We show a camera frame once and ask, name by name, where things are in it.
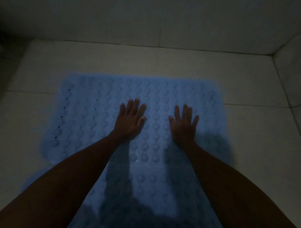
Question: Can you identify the person's right hand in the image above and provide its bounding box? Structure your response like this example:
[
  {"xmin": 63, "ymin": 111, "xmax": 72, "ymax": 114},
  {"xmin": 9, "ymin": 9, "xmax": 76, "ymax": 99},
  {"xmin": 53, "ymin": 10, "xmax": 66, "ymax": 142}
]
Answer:
[{"xmin": 169, "ymin": 104, "xmax": 199, "ymax": 145}]

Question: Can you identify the person's right forearm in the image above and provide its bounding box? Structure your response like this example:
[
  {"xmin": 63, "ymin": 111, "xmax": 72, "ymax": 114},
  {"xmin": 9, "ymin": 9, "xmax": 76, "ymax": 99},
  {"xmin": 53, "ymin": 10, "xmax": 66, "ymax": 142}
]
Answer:
[{"xmin": 176, "ymin": 140, "xmax": 297, "ymax": 228}]

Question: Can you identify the blue bubbled rubber bath mat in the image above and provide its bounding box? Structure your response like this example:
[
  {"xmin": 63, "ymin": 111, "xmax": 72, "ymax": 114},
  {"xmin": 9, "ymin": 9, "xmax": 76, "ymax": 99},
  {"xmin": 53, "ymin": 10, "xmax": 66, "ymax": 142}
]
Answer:
[{"xmin": 21, "ymin": 73, "xmax": 236, "ymax": 228}]

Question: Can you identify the person's left forearm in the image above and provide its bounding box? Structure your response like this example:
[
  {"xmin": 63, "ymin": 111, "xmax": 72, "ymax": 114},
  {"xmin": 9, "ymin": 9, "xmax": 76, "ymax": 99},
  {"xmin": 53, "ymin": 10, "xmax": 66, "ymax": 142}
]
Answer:
[{"xmin": 0, "ymin": 132, "xmax": 128, "ymax": 228}]

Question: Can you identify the person's left hand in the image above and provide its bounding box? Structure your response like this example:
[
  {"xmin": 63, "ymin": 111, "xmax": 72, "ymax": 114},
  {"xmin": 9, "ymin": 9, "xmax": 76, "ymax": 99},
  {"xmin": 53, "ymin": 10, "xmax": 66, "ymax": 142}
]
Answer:
[{"xmin": 114, "ymin": 98, "xmax": 147, "ymax": 142}]

